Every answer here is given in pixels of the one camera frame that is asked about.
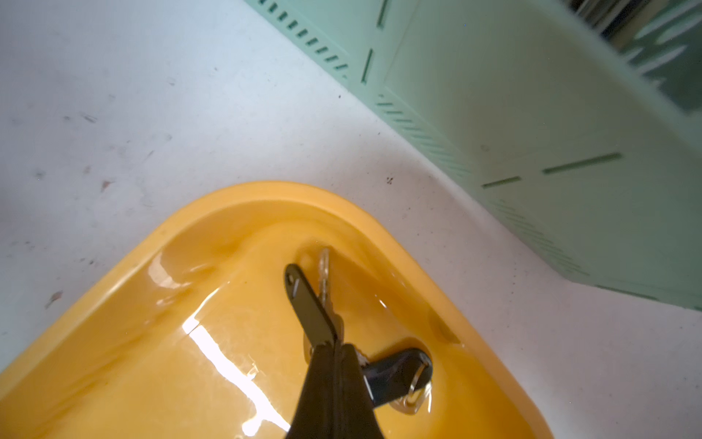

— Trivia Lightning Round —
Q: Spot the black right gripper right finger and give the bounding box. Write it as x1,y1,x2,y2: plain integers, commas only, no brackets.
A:
336,343,383,438

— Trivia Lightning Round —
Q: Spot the yellow plastic storage tray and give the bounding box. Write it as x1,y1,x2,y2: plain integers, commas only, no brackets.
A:
1,182,551,438

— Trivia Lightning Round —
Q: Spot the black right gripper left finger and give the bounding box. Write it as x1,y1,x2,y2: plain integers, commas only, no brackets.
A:
286,342,341,438

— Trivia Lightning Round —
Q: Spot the green file organizer rack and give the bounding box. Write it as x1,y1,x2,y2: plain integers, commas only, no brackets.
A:
252,1,701,310

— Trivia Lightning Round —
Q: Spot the key with black tag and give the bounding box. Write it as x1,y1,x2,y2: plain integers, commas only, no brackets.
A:
356,348,433,415
283,248,344,359

